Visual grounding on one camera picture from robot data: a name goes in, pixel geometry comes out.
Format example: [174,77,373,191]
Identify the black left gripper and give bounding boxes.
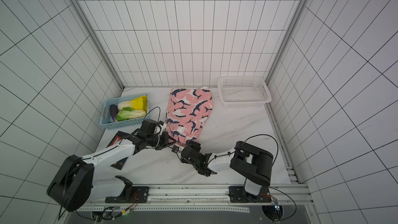
[147,131,176,150]

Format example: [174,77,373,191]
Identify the pink shark print shorts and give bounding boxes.
[166,87,214,146]

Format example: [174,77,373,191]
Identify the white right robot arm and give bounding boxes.
[180,141,274,196]

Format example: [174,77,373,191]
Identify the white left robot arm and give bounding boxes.
[47,119,169,212]

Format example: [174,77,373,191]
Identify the black Krax chips bag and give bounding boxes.
[106,131,131,170]

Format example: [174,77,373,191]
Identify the green napa cabbage toy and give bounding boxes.
[117,107,147,121]

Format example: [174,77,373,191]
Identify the yellow napa cabbage toy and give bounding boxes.
[118,95,148,112]

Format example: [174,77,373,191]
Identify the blue plastic basket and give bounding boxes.
[99,94,149,130]

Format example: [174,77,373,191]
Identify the purple eggplant toy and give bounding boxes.
[109,104,119,122]

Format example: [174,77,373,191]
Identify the white plastic mesh basket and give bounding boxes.
[217,76,272,107]

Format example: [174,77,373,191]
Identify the small green circuit board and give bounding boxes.
[272,197,280,214]

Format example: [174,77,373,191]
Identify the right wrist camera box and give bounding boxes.
[172,145,181,153]

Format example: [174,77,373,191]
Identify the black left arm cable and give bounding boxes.
[57,106,162,222]

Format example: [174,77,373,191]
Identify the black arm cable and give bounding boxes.
[205,133,297,222]
[57,106,162,222]

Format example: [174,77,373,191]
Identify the aluminium mounting rail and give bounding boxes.
[78,184,314,213]

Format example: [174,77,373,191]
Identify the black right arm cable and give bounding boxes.
[205,133,297,222]

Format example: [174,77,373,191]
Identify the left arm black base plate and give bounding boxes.
[105,186,150,204]

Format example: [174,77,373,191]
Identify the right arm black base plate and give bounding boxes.
[229,186,272,203]

